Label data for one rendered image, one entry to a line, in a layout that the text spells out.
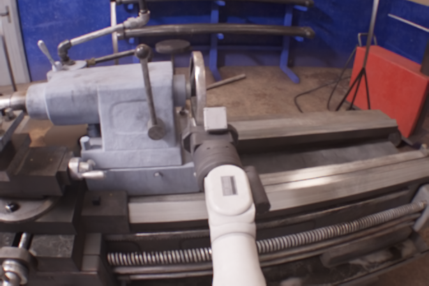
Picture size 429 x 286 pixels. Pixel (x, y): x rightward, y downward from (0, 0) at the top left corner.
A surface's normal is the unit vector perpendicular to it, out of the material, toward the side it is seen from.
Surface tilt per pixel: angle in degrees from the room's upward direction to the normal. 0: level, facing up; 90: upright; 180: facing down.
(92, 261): 0
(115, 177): 90
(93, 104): 85
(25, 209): 0
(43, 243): 0
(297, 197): 36
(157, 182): 90
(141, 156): 62
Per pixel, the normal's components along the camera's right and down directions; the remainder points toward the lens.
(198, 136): 0.04, -0.85
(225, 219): -0.14, -0.19
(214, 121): 0.16, 0.04
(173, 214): 0.12, -0.38
